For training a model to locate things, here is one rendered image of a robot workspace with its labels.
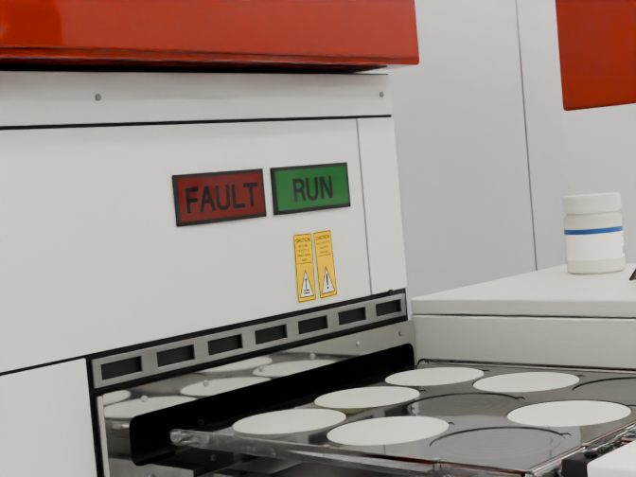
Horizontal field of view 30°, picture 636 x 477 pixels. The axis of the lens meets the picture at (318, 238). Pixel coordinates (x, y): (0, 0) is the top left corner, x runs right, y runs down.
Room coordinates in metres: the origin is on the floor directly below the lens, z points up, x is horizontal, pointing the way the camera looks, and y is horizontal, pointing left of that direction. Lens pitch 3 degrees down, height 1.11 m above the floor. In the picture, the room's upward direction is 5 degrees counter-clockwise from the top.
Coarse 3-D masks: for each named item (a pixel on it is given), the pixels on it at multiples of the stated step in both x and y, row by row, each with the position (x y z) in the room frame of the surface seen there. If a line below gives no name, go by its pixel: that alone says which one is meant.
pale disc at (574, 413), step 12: (528, 408) 1.00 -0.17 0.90; (540, 408) 1.00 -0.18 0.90; (552, 408) 0.99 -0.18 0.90; (564, 408) 0.99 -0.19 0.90; (576, 408) 0.98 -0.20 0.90; (588, 408) 0.98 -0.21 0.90; (600, 408) 0.98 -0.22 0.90; (612, 408) 0.97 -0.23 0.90; (624, 408) 0.97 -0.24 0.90; (516, 420) 0.96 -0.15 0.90; (528, 420) 0.95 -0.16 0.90; (540, 420) 0.95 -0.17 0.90; (552, 420) 0.95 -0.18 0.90; (564, 420) 0.94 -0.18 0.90; (576, 420) 0.94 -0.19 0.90; (588, 420) 0.93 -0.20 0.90; (600, 420) 0.93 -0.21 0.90; (612, 420) 0.93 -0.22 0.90
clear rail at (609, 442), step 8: (632, 424) 0.89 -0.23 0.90; (616, 432) 0.87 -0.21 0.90; (624, 432) 0.88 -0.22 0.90; (632, 432) 0.88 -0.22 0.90; (592, 440) 0.86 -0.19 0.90; (600, 440) 0.85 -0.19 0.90; (608, 440) 0.86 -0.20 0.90; (616, 440) 0.86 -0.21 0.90; (576, 448) 0.84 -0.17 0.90; (584, 448) 0.84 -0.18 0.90; (592, 448) 0.84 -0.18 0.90; (600, 448) 0.85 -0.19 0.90; (608, 448) 0.85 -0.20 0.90; (616, 448) 0.86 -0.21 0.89; (560, 456) 0.82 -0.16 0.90; (544, 464) 0.80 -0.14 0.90; (552, 464) 0.80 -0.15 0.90; (560, 464) 0.81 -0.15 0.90; (536, 472) 0.78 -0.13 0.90; (544, 472) 0.79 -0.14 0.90; (552, 472) 0.80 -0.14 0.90; (560, 472) 0.80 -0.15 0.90
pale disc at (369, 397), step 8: (336, 392) 1.15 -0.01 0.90; (344, 392) 1.15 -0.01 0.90; (352, 392) 1.14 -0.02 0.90; (360, 392) 1.14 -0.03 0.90; (368, 392) 1.14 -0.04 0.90; (376, 392) 1.13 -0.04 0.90; (384, 392) 1.13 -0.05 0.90; (392, 392) 1.13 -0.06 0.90; (400, 392) 1.12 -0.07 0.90; (408, 392) 1.12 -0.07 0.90; (416, 392) 1.12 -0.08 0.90; (320, 400) 1.11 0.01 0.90; (328, 400) 1.11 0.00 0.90; (336, 400) 1.11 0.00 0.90; (344, 400) 1.10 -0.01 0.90; (352, 400) 1.10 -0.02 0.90; (360, 400) 1.10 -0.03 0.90; (368, 400) 1.09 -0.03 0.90; (376, 400) 1.09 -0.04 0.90; (384, 400) 1.09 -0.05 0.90; (392, 400) 1.08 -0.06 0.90; (400, 400) 1.08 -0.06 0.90
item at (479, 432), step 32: (352, 384) 1.18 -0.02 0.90; (384, 384) 1.17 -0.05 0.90; (448, 384) 1.14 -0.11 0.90; (576, 384) 1.08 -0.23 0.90; (608, 384) 1.08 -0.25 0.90; (352, 416) 1.03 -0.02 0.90; (384, 416) 1.01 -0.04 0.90; (448, 416) 0.99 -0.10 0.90; (480, 416) 0.98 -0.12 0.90; (352, 448) 0.91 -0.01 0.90; (384, 448) 0.90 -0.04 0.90; (416, 448) 0.89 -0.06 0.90; (448, 448) 0.89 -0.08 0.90; (480, 448) 0.88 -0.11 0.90; (512, 448) 0.87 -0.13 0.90; (544, 448) 0.86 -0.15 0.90
